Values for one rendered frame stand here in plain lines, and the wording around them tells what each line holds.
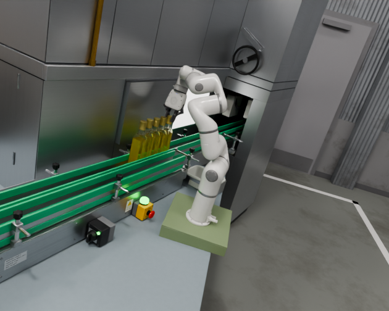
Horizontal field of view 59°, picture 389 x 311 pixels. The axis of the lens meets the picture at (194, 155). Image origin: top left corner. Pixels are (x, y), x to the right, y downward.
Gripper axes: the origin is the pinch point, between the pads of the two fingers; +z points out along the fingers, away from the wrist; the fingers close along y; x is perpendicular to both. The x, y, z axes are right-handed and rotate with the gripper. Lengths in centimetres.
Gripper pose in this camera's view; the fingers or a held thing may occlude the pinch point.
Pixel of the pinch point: (170, 117)
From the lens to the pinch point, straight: 192.0
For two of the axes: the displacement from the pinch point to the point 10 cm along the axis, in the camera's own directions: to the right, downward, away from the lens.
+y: 8.3, 3.9, -4.0
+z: -3.7, 9.2, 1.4
